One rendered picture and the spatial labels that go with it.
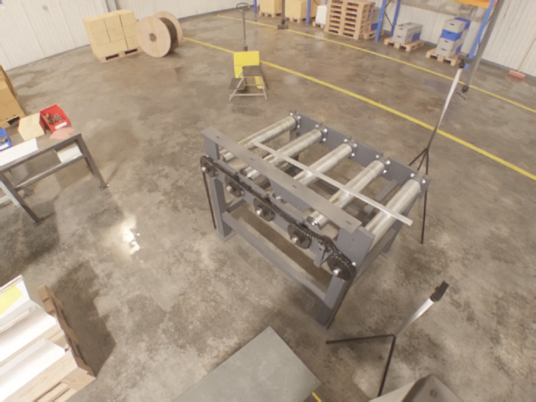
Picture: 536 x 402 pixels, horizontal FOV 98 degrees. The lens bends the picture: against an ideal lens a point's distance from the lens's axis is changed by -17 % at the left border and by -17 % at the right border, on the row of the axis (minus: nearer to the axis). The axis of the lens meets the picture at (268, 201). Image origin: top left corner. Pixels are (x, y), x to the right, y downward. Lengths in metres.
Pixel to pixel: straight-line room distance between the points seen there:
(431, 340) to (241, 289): 1.57
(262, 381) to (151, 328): 1.31
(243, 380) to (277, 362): 0.16
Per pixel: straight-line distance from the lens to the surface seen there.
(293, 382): 1.32
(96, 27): 8.44
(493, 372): 2.75
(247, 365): 1.33
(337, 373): 2.23
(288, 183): 1.45
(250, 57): 6.35
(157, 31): 7.76
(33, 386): 2.39
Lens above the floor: 2.14
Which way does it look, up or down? 46 degrees down
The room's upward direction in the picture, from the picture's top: straight up
